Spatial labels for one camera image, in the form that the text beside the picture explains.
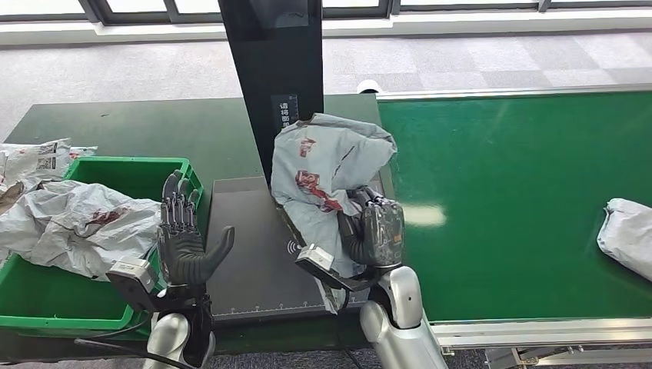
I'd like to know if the black and yellow label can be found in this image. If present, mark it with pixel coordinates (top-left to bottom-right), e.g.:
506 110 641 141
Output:
270 94 300 131

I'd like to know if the dark green table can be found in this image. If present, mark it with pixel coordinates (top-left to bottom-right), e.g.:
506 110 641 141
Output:
0 94 398 364

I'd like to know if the white parcel with shipping label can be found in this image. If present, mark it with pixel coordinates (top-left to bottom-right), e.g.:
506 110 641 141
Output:
0 138 98 197

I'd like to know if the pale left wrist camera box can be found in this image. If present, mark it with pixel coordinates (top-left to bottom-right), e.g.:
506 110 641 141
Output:
105 256 169 313

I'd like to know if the long red-printed grey parcel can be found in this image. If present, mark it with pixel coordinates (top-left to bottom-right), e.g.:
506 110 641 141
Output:
270 112 398 314

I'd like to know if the dark window frame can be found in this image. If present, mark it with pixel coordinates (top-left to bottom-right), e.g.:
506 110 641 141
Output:
0 0 652 26

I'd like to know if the white poly parcel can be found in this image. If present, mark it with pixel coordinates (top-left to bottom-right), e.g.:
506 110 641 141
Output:
0 179 163 281

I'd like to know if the grey poly parcel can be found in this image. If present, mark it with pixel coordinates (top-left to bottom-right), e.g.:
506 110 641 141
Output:
597 197 652 283

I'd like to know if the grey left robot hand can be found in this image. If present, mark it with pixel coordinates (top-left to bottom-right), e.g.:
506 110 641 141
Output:
156 169 236 288

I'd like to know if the green plastic crate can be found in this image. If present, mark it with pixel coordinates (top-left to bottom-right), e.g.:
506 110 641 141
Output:
0 156 205 340

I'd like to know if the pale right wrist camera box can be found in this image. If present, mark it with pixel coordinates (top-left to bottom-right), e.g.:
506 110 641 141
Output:
294 243 378 294

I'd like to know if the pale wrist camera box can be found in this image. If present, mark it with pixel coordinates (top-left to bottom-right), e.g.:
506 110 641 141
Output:
294 243 378 294
105 256 169 313

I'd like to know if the brown paper parcel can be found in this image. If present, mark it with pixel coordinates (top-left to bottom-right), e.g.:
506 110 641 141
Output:
0 182 25 215

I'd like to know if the black left camera cable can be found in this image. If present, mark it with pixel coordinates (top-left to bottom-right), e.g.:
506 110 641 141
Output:
73 313 200 369

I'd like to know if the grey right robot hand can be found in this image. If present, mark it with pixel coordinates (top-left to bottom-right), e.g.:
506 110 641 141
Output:
337 185 406 270

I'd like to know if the black inbound scanner machine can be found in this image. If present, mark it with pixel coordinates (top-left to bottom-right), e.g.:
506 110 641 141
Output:
206 0 393 323

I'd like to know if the green conveyor belt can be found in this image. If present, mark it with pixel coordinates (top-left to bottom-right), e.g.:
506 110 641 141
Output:
377 91 652 322

